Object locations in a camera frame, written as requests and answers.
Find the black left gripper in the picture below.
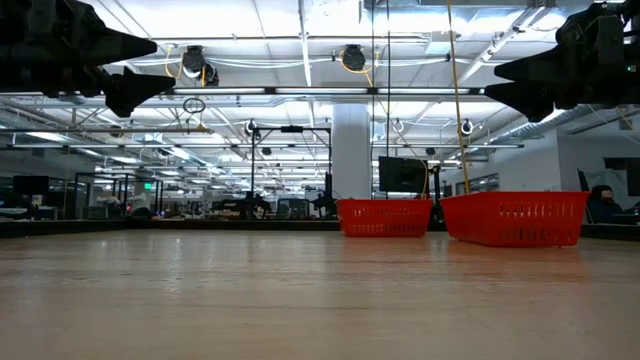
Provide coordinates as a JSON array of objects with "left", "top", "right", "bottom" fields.
[{"left": 0, "top": 0, "right": 176, "bottom": 119}]

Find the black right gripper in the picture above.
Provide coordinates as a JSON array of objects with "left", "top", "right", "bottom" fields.
[{"left": 483, "top": 0, "right": 640, "bottom": 123}]

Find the red slotted plastic basket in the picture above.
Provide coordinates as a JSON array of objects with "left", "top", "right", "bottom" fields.
[
  {"left": 440, "top": 191, "right": 591, "bottom": 248},
  {"left": 337, "top": 198, "right": 435, "bottom": 239}
]

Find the person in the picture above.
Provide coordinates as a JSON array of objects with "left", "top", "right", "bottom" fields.
[{"left": 585, "top": 184, "right": 632, "bottom": 225}]

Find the black stand pole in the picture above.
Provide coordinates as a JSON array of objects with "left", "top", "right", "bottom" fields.
[{"left": 428, "top": 164, "right": 444, "bottom": 225}]

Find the small black monitor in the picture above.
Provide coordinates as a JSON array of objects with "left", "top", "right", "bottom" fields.
[{"left": 12, "top": 175, "right": 50, "bottom": 196}]

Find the long LED light bar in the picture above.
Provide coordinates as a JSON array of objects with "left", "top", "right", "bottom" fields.
[{"left": 164, "top": 86, "right": 494, "bottom": 97}]

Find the white building column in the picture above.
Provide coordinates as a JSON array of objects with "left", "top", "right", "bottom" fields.
[{"left": 332, "top": 102, "right": 372, "bottom": 201}]

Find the silver ventilation duct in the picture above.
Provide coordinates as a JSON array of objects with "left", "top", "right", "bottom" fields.
[{"left": 494, "top": 104, "right": 594, "bottom": 145}]

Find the yellow hanging rope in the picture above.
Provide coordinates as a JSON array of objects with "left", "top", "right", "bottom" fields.
[{"left": 446, "top": 0, "right": 472, "bottom": 196}]

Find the thin black hanging cable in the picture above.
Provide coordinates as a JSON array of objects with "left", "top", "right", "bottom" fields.
[
  {"left": 370, "top": 0, "right": 376, "bottom": 199},
  {"left": 385, "top": 0, "right": 392, "bottom": 199}
]

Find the black metal station frame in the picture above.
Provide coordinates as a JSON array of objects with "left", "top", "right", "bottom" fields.
[{"left": 249, "top": 125, "right": 334, "bottom": 220}]

